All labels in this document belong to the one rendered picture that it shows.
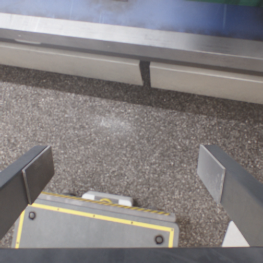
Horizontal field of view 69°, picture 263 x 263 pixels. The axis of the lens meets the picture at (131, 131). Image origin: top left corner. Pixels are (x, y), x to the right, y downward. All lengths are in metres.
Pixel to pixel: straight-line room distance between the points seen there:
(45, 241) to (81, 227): 0.17
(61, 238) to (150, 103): 0.81
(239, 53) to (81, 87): 0.94
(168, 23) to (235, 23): 0.17
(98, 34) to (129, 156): 0.73
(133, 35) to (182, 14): 0.14
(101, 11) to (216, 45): 0.32
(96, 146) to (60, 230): 0.49
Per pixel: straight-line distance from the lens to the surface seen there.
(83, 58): 0.74
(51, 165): 0.17
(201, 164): 0.16
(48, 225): 0.97
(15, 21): 0.73
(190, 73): 0.68
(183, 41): 0.55
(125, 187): 1.15
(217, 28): 0.58
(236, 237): 1.27
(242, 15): 0.62
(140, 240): 0.87
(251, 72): 0.69
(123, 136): 1.14
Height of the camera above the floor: 1.12
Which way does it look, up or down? 81 degrees down
